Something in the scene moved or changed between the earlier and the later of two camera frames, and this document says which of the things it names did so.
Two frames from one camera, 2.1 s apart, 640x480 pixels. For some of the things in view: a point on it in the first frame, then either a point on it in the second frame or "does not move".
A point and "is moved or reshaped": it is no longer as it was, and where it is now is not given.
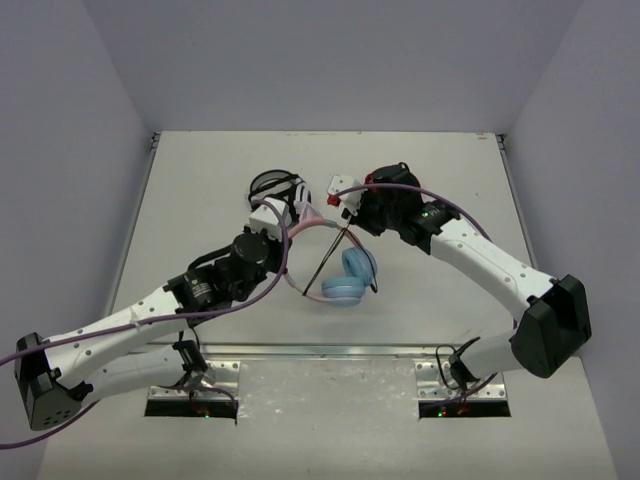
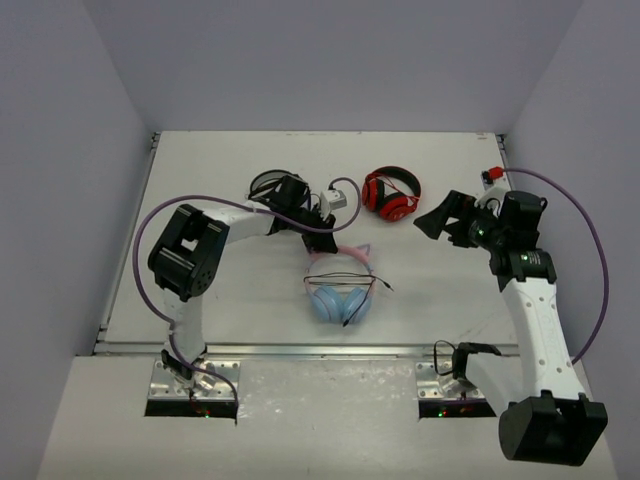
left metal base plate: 219,380 does not move
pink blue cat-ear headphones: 360,265 is moved or reshaped
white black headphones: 281,185 does not move
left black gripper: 285,185 to 314,228
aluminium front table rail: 257,350 does not move
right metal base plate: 435,381 does not move
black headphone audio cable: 345,229 to 370,284
